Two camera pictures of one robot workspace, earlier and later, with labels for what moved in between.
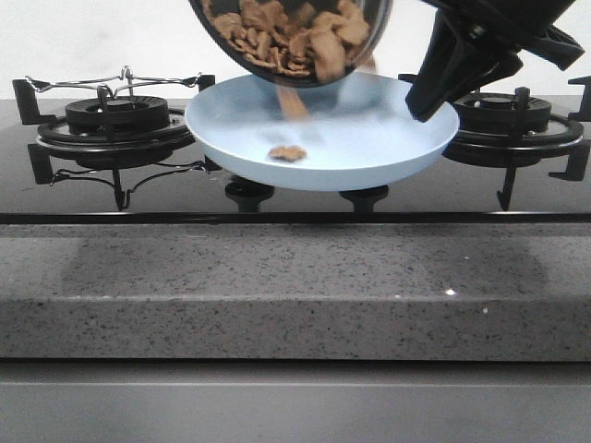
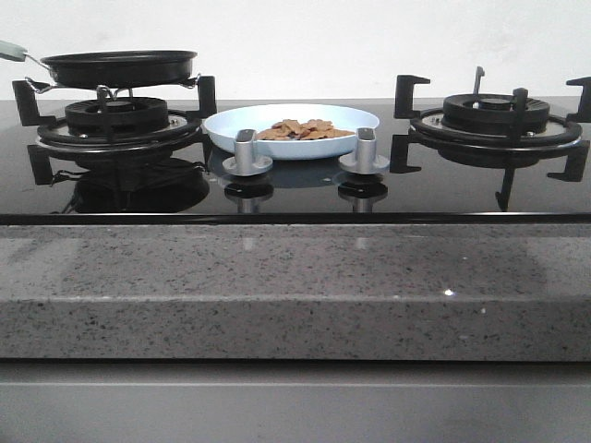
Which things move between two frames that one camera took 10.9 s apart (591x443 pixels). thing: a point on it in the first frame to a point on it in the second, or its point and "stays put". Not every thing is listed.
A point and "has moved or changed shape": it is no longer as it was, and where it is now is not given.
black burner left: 116,114 stays put
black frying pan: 300,43 to 110,68
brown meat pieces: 315,39 to 313,129
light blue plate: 359,133 has moved or changed shape
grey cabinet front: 216,401 stays put
